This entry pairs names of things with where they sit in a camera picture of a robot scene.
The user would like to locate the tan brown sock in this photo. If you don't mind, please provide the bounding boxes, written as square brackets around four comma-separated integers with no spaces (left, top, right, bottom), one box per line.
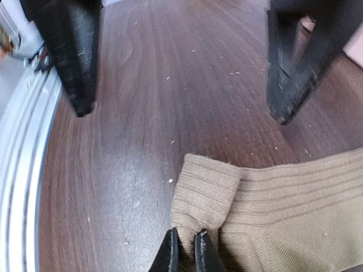
[170,149,362,271]

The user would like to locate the pink divided organizer tray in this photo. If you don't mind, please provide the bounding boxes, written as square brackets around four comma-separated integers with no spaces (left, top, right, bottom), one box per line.
[328,24,362,69]

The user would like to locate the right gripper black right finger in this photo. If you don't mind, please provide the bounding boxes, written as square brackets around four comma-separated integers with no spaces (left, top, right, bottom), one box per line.
[195,231,226,272]

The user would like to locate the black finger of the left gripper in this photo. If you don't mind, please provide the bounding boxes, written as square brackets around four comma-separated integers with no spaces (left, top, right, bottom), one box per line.
[267,1,362,125]
[24,0,102,117]

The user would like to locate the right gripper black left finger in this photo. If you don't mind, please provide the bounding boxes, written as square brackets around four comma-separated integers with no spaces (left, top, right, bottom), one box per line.
[149,228,179,272]

